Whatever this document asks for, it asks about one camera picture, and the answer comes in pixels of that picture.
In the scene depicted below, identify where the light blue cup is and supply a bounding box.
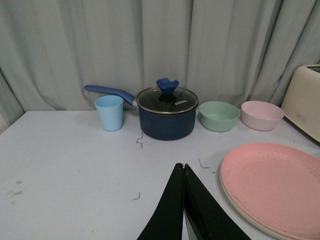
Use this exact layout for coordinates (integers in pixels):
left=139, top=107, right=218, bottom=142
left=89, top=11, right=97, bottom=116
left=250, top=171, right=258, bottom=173
left=94, top=95, right=123, bottom=132

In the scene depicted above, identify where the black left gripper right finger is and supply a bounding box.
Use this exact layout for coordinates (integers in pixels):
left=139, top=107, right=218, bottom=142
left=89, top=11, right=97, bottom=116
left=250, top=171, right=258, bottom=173
left=183, top=164, right=250, bottom=240

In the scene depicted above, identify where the glass pot lid blue knob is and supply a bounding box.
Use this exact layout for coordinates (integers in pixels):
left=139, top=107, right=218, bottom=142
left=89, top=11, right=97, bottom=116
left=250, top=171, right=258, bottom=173
left=136, top=78, right=199, bottom=115

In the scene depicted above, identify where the grey curtain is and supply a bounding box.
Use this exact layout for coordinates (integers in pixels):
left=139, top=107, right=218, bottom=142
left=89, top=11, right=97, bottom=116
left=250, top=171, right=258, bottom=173
left=0, top=0, right=320, bottom=131

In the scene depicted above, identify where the dark blue saucepan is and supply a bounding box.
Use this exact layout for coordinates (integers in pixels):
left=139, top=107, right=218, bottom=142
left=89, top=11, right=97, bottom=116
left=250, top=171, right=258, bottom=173
left=84, top=84, right=197, bottom=141

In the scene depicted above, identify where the green bowl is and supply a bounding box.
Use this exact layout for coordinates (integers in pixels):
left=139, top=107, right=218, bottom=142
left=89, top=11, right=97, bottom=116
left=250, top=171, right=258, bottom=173
left=199, top=101, right=241, bottom=133

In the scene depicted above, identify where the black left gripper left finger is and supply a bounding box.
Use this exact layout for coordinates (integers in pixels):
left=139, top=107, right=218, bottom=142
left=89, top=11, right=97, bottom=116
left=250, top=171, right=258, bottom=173
left=138, top=163, right=185, bottom=240

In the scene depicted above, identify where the cream toaster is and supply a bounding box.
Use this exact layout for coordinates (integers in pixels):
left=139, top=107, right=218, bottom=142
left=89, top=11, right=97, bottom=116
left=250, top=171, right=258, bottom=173
left=281, top=65, right=320, bottom=142

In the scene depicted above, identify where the cream plate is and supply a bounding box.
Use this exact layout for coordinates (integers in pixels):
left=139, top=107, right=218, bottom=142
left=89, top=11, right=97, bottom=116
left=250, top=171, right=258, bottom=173
left=219, top=164, right=320, bottom=240

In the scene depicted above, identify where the pink plate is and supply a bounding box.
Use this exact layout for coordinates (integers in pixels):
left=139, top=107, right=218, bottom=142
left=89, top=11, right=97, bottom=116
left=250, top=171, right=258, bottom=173
left=220, top=142, right=320, bottom=240

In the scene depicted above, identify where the pink bowl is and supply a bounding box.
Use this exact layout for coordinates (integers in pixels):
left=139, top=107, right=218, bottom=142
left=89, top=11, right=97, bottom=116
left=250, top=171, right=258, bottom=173
left=241, top=100, right=285, bottom=131

